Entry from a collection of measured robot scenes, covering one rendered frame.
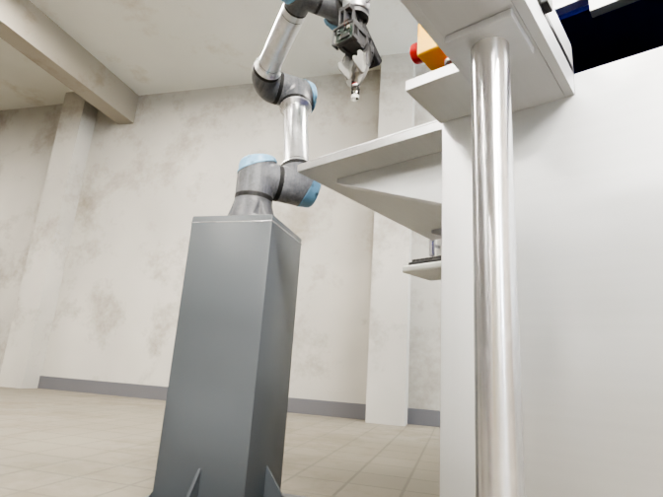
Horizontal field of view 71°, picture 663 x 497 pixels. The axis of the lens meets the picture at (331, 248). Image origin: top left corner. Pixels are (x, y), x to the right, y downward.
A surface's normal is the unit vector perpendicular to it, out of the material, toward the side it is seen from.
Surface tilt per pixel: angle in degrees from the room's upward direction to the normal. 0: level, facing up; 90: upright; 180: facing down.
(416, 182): 90
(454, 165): 90
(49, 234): 90
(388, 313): 90
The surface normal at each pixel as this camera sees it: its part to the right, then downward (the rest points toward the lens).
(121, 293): -0.26, -0.26
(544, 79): -0.07, 0.97
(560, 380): -0.64, -0.23
